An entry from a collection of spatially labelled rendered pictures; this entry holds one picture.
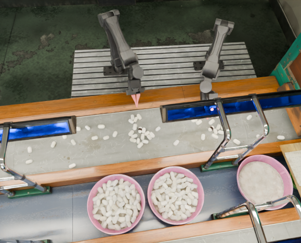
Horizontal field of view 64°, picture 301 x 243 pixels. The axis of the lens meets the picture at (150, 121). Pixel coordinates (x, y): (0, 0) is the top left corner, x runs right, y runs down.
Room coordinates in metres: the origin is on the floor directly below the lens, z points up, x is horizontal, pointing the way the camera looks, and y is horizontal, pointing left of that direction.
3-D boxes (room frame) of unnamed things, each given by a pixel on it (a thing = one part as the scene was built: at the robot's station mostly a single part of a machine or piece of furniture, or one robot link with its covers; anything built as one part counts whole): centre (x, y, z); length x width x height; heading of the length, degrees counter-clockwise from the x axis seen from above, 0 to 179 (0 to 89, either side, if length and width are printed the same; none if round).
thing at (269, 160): (0.29, -0.57, 0.72); 0.27 x 0.27 x 0.10
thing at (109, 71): (1.01, 0.22, 0.71); 0.20 x 0.07 x 0.08; 96
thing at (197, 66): (1.08, -0.38, 0.71); 0.20 x 0.07 x 0.08; 96
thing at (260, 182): (0.29, -0.57, 0.71); 0.22 x 0.22 x 0.06
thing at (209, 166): (0.46, -0.36, 0.90); 0.20 x 0.19 x 0.45; 100
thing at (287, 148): (0.33, -0.78, 0.77); 0.33 x 0.15 x 0.01; 10
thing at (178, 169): (0.22, -0.13, 0.72); 0.27 x 0.27 x 0.10
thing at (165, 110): (0.54, -0.35, 1.08); 0.62 x 0.08 x 0.07; 100
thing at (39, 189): (0.29, 0.60, 0.90); 0.20 x 0.19 x 0.45; 100
